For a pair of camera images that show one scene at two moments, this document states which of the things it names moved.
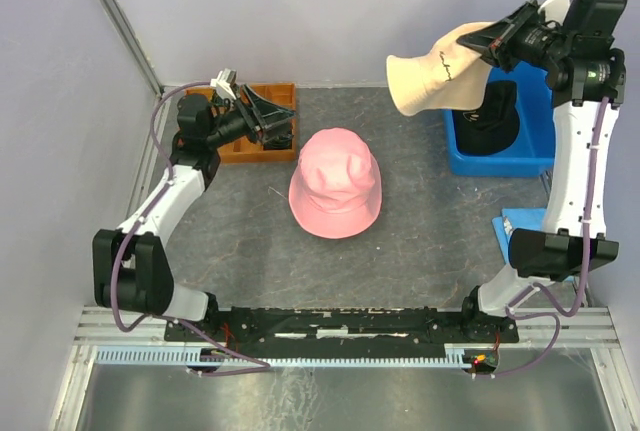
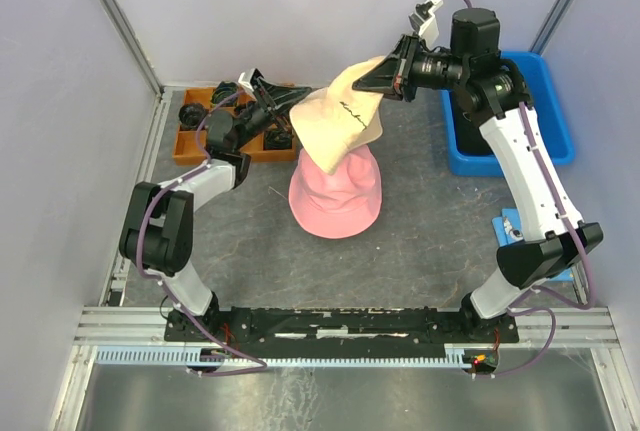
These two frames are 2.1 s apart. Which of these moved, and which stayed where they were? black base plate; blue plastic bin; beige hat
Moved: beige hat
Stayed: black base plate; blue plastic bin
